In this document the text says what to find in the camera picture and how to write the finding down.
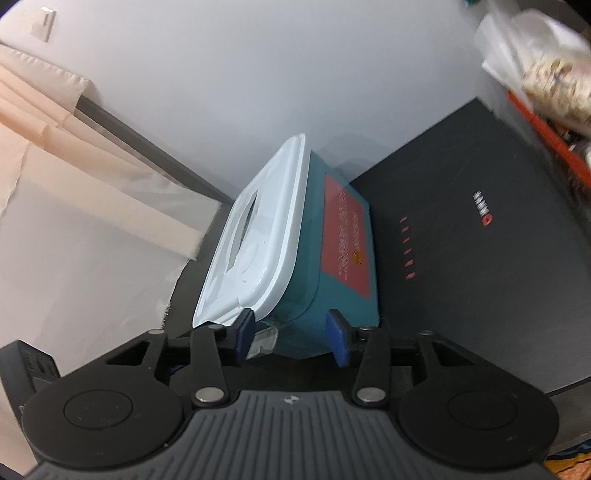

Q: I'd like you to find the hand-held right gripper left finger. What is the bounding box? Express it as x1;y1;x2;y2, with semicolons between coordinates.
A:
105;309;256;408

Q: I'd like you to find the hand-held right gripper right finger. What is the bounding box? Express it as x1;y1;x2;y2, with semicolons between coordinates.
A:
324;309;482;405

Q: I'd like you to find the teal plastic storage box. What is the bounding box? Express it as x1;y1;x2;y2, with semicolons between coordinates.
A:
249;151;382;361

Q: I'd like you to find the white plastic box lid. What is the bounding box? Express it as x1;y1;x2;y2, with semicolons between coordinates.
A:
191;133;310;331

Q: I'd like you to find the black desktop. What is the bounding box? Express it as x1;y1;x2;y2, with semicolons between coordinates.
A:
344;96;591;462

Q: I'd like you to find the cream curtain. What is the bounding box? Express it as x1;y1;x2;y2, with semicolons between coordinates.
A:
0;42;223;480

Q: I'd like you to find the red mesh basket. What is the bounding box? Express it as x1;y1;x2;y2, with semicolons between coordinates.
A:
507;89;591;186

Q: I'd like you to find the white wall switch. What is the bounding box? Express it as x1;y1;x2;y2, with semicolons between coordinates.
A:
30;6;59;43

